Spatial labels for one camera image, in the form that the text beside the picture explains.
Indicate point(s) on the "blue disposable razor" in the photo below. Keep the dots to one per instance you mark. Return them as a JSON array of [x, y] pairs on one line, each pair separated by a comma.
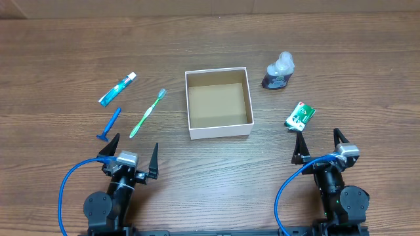
[[107, 128]]

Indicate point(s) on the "white cardboard box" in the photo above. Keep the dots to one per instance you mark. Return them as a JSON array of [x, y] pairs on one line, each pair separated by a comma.
[[218, 103]]

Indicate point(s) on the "dark blue soap pump bottle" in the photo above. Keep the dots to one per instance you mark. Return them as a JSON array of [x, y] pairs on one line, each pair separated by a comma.
[[279, 72]]

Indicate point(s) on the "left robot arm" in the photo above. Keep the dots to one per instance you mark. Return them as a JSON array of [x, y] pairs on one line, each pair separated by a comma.
[[106, 211]]

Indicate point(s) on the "teal toothpaste tube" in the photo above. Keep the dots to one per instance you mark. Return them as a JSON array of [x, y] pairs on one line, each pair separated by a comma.
[[113, 92]]

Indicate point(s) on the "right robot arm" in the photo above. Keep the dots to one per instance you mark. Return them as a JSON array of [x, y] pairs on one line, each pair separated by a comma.
[[344, 206]]

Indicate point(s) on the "green soap bar package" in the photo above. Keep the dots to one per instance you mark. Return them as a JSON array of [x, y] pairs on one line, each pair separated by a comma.
[[299, 117]]

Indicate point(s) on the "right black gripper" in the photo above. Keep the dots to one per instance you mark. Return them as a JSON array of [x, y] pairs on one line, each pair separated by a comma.
[[321, 160]]

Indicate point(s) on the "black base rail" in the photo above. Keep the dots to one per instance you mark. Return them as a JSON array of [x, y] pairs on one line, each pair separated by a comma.
[[223, 233]]

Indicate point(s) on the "green toothbrush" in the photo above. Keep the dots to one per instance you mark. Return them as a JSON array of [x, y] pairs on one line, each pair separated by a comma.
[[147, 113]]

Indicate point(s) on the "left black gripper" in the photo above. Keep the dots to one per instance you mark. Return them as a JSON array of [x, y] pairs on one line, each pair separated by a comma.
[[132, 172]]

